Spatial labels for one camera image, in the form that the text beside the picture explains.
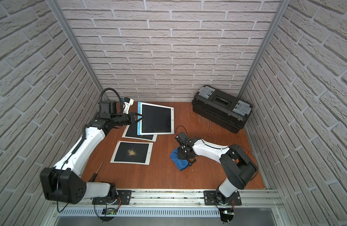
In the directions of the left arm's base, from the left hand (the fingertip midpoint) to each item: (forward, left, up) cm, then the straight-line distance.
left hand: (145, 114), depth 76 cm
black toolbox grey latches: (+13, -48, -9) cm, 50 cm away
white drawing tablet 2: (-11, +11, -27) cm, 31 cm away
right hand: (-13, -22, -25) cm, 36 cm away
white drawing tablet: (+6, +16, -27) cm, 32 cm away
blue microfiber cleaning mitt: (-19, -21, -23) cm, 37 cm away
